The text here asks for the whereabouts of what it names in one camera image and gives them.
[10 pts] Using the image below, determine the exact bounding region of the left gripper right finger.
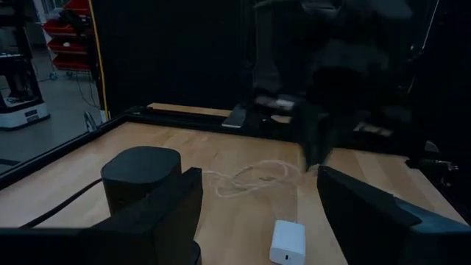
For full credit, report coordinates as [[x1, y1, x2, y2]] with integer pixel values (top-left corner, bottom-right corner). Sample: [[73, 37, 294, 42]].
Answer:
[[318, 166, 471, 265]]

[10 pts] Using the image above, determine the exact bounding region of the white USB charger brick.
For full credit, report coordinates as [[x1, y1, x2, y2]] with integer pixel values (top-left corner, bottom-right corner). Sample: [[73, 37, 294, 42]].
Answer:
[[269, 219, 307, 265]]

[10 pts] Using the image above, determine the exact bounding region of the red storage bin rack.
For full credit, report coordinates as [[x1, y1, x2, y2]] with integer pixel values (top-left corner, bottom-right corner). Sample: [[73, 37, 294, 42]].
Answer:
[[41, 0, 93, 71]]

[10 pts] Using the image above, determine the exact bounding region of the black power strip tower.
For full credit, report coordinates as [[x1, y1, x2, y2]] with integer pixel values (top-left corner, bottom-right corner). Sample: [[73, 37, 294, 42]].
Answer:
[[101, 146, 182, 216]]

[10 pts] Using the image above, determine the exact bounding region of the black aluminium table frame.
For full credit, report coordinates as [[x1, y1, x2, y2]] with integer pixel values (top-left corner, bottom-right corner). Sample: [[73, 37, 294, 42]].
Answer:
[[0, 104, 306, 191]]

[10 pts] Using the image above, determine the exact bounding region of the grey mounting plate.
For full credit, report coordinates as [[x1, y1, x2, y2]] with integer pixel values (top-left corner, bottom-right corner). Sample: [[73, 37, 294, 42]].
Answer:
[[222, 104, 249, 130]]

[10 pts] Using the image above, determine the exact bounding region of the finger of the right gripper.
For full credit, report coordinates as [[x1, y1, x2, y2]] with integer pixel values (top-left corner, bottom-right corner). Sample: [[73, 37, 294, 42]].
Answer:
[[316, 106, 338, 165], [296, 105, 318, 171]]

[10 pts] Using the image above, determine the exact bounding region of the black cart with white base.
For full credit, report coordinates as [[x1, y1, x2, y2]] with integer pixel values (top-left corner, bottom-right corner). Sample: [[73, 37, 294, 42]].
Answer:
[[0, 0, 52, 130]]

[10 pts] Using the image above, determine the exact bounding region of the black curtain with yellow edge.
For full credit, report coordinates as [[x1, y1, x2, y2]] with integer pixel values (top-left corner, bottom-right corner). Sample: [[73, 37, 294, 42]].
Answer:
[[89, 0, 471, 155]]

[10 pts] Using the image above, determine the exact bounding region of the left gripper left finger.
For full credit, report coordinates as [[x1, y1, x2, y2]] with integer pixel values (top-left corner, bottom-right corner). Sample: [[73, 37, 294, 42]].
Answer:
[[0, 167, 203, 265]]

